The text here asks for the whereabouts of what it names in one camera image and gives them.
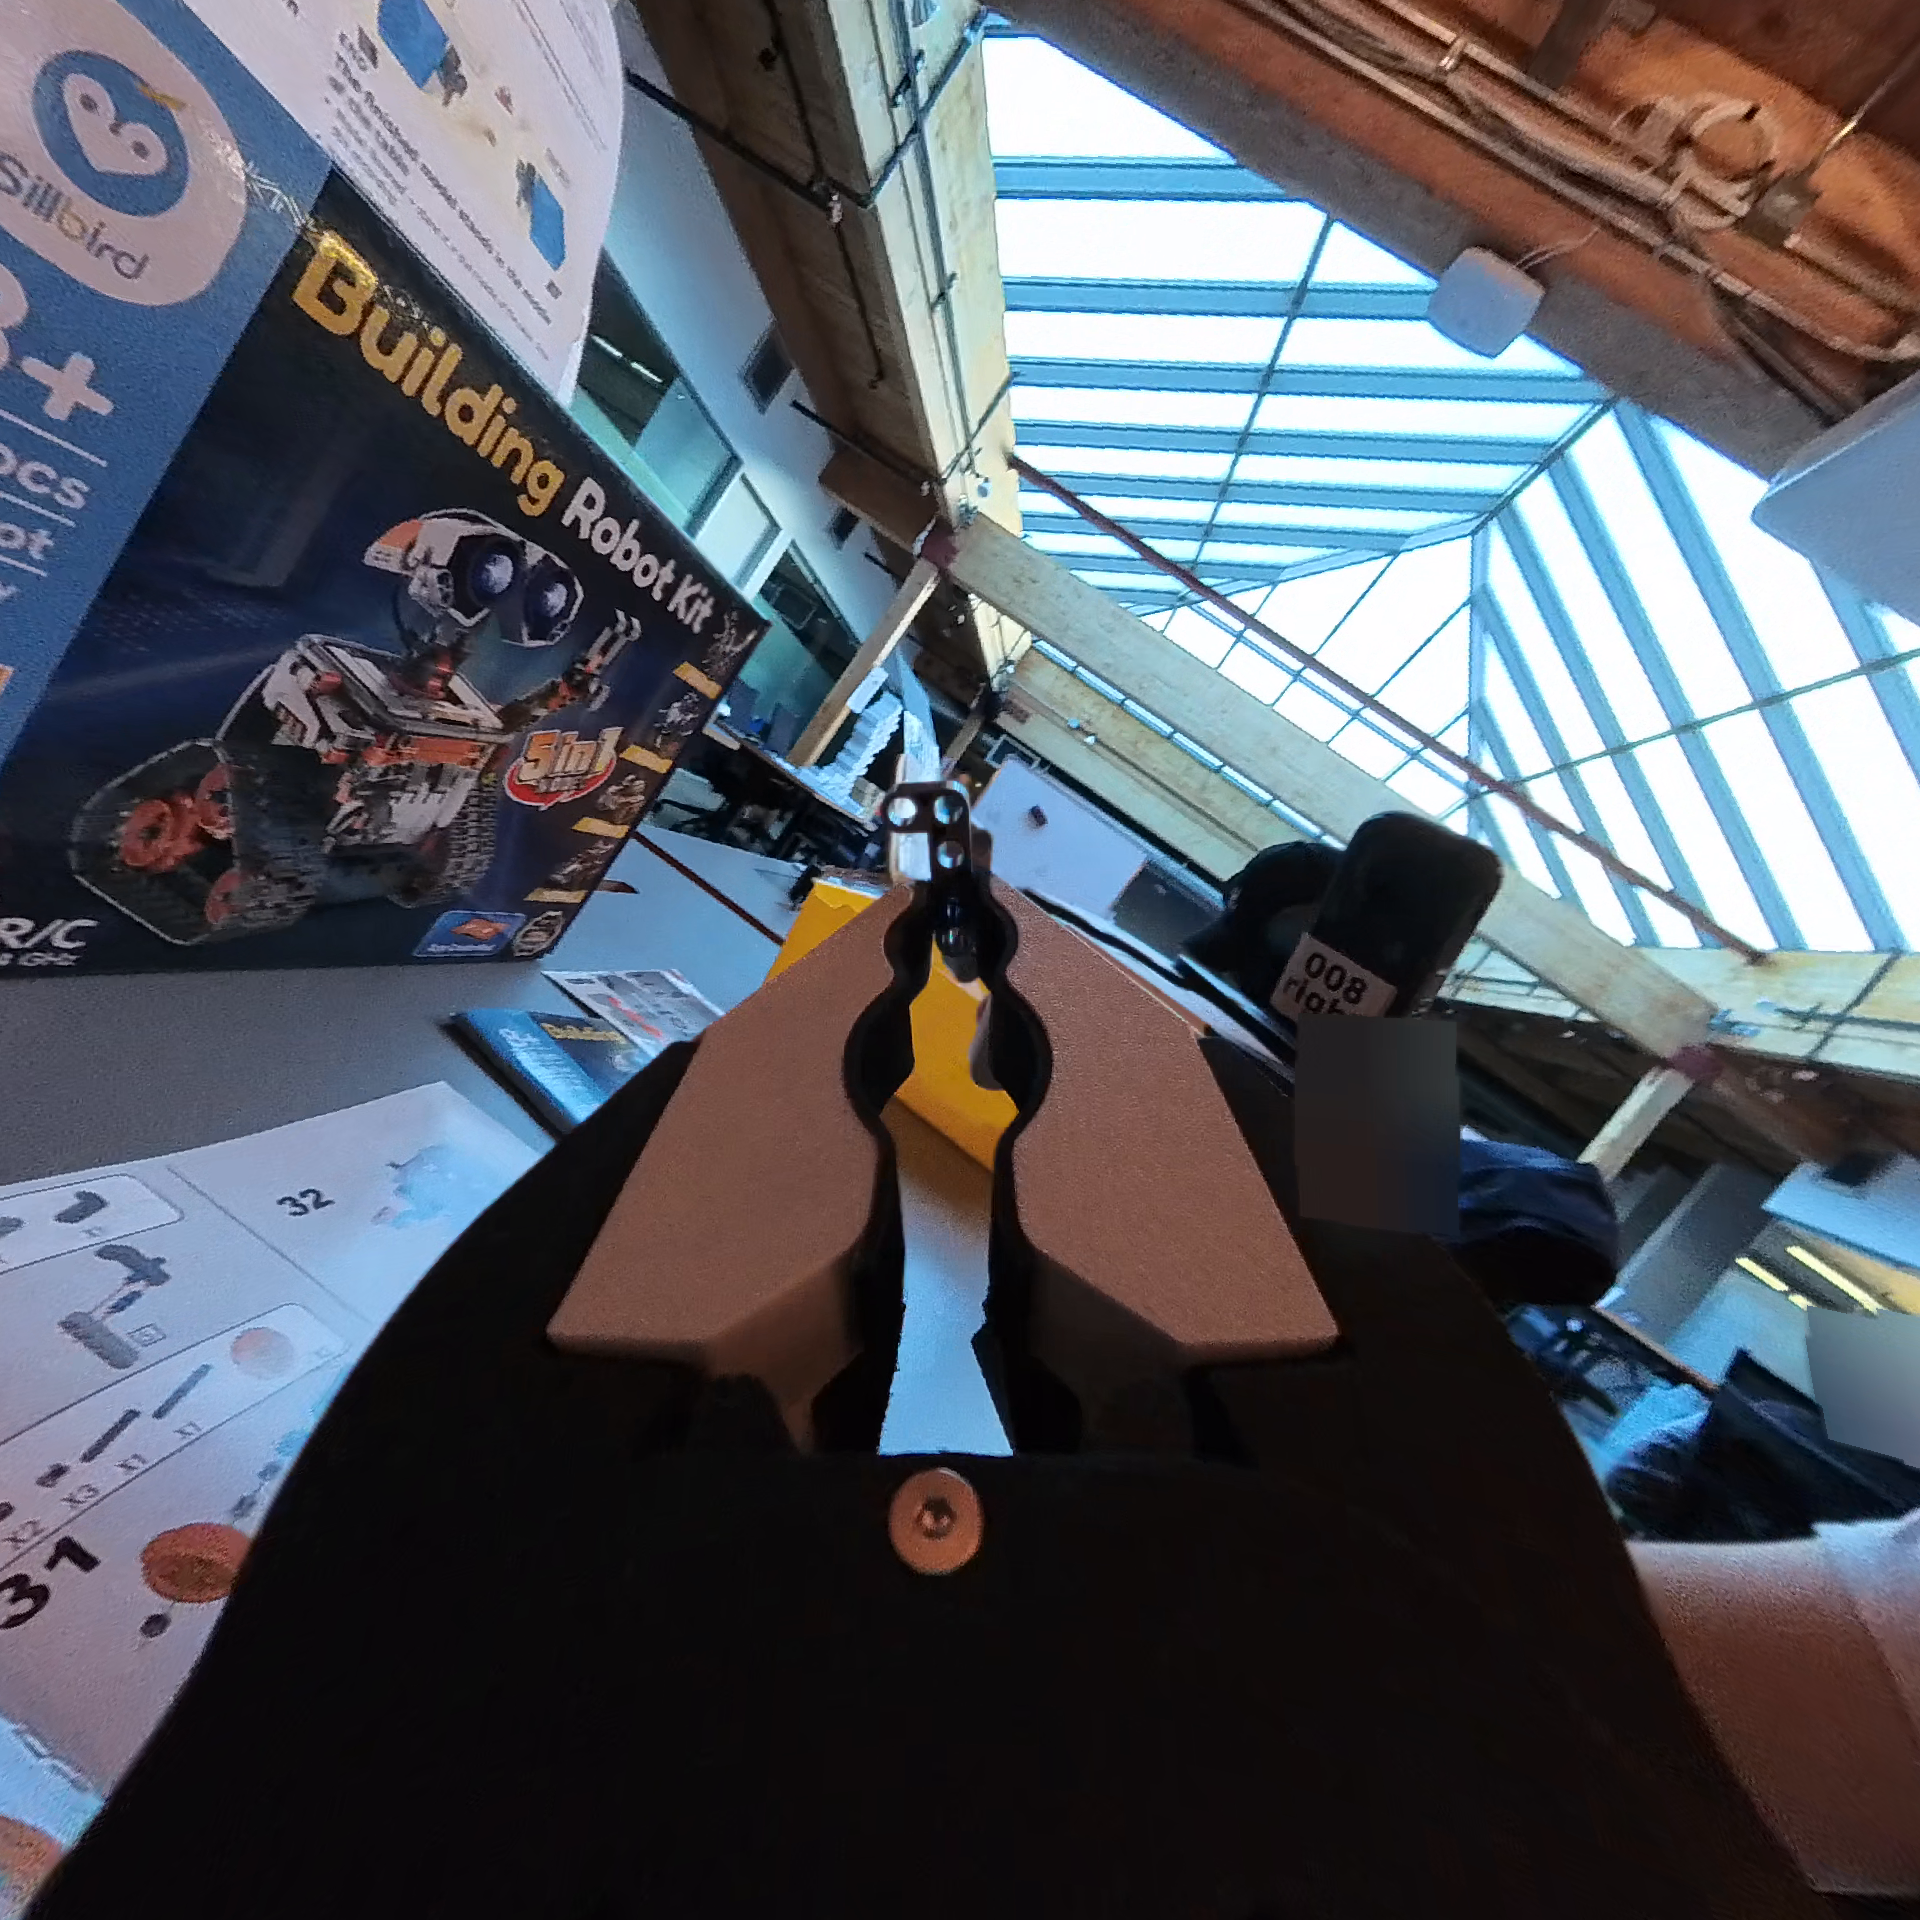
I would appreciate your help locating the blue instruction booklet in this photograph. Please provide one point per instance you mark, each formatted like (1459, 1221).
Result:
(556, 1063)

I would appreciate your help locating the person's right forearm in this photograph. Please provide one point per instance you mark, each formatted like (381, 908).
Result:
(1757, 1697)

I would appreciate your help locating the robot sticker sheet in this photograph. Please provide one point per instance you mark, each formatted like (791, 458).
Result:
(629, 1000)

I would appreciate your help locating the grey desk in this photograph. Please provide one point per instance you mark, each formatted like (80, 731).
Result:
(225, 1035)

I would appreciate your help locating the yellow plastic bin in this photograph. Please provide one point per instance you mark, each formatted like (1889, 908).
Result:
(943, 1081)

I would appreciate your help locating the navy jacket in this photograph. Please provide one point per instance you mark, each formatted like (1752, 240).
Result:
(1532, 1217)

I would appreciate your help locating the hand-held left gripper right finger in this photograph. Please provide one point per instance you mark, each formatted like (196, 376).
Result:
(1168, 1202)

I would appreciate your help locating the white instruction poster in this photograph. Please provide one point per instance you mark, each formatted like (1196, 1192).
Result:
(450, 151)

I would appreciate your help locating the white ceiling box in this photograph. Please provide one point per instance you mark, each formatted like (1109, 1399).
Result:
(1852, 509)

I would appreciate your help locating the open white instruction booklet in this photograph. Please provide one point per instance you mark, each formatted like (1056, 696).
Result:
(149, 1350)

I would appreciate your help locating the whiteboard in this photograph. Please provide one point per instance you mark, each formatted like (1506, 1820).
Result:
(1050, 838)

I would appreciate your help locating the grey holed beam with blue pin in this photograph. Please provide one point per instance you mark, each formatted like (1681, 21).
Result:
(931, 817)

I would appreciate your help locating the grey table with wooden edge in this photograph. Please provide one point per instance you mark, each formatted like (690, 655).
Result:
(721, 886)

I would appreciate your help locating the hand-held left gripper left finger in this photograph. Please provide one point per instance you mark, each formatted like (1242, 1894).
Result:
(704, 1202)

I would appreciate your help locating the robot kit box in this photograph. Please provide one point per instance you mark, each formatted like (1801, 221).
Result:
(300, 601)

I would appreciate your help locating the small white ceiling device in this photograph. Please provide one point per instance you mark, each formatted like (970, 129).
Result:
(1487, 298)

